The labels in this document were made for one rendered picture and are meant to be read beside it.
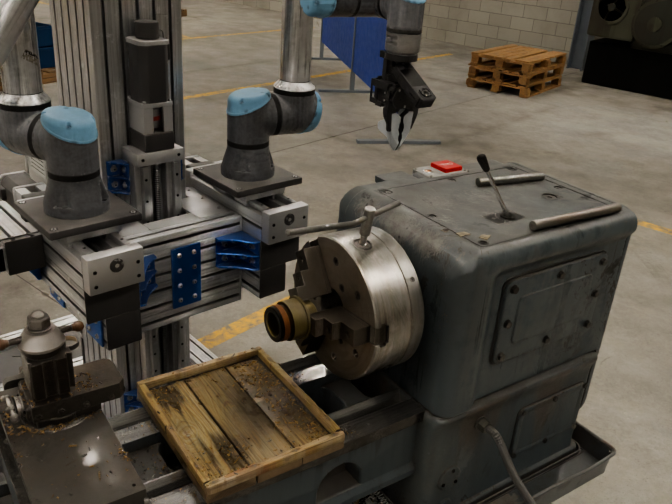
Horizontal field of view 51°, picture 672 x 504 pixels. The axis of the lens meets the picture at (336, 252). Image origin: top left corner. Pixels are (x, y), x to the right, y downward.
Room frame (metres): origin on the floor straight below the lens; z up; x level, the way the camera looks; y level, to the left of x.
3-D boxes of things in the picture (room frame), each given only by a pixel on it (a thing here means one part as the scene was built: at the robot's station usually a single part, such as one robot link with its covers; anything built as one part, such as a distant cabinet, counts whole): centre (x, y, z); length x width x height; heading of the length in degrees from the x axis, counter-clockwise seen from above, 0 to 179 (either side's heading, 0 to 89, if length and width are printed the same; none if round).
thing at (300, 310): (1.24, 0.08, 1.08); 0.09 x 0.09 x 0.09; 36
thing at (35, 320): (1.03, 0.50, 1.17); 0.04 x 0.04 x 0.03
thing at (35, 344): (1.03, 0.50, 1.13); 0.08 x 0.08 x 0.03
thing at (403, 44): (1.54, -0.11, 1.60); 0.08 x 0.08 x 0.05
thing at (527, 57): (9.38, -2.19, 0.22); 1.25 x 0.86 x 0.44; 144
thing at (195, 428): (1.16, 0.18, 0.89); 0.36 x 0.30 x 0.04; 36
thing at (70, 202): (1.54, 0.63, 1.21); 0.15 x 0.15 x 0.10
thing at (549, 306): (1.57, -0.36, 1.06); 0.59 x 0.48 x 0.39; 126
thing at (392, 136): (1.54, -0.09, 1.41); 0.06 x 0.03 x 0.09; 37
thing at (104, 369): (1.04, 0.48, 0.99); 0.20 x 0.10 x 0.05; 126
